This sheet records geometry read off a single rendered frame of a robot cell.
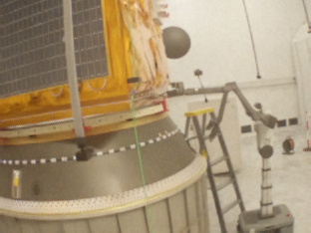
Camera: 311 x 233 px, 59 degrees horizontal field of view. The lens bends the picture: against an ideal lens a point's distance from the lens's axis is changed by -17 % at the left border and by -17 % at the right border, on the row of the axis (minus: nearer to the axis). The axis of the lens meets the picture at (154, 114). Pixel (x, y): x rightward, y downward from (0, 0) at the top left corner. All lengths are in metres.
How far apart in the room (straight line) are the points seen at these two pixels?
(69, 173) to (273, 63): 8.93
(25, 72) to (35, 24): 0.31
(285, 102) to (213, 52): 2.89
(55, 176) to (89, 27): 0.96
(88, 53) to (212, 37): 8.44
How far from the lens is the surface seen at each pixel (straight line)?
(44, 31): 1.96
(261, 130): 3.24
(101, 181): 2.03
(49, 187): 2.07
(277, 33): 10.51
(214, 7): 10.30
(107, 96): 1.81
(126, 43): 1.84
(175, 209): 2.29
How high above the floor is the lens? 1.84
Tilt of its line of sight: 4 degrees down
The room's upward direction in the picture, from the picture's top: 8 degrees counter-clockwise
